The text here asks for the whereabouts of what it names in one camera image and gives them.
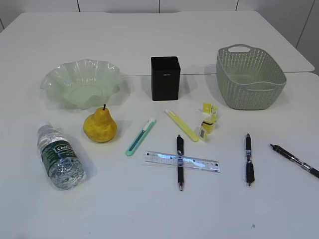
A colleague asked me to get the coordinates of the black square pen holder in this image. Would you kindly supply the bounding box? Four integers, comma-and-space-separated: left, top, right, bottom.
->
151, 56, 180, 101

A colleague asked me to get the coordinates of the yellow pear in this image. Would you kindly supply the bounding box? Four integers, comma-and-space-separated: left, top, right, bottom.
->
83, 104, 117, 143

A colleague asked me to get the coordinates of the green plastic woven basket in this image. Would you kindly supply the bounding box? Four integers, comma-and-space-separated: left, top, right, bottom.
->
216, 44, 287, 111

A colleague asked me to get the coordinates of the teal utility knife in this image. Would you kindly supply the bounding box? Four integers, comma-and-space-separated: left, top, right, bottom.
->
125, 118, 156, 156

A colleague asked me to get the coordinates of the black pen middle right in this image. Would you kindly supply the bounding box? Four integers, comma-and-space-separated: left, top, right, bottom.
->
245, 133, 255, 187

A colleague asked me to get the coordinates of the yellow utility knife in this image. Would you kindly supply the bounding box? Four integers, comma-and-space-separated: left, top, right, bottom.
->
164, 110, 199, 142

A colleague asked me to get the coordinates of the pale green wavy glass plate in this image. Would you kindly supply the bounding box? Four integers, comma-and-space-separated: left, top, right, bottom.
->
40, 59, 123, 110

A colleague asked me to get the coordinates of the yellow white waste paper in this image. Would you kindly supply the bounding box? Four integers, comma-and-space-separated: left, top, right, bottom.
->
195, 103, 219, 142

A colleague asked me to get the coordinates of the black pen under ruler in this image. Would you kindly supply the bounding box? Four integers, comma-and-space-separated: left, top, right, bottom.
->
176, 135, 184, 191

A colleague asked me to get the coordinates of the clear water bottle green label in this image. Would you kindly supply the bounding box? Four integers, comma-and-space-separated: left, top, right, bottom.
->
37, 122, 86, 190

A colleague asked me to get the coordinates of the black pen far right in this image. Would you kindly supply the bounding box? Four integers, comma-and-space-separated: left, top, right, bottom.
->
270, 144, 319, 178

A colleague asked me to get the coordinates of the clear plastic ruler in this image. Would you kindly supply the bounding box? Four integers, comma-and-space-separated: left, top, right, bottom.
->
144, 151, 221, 172

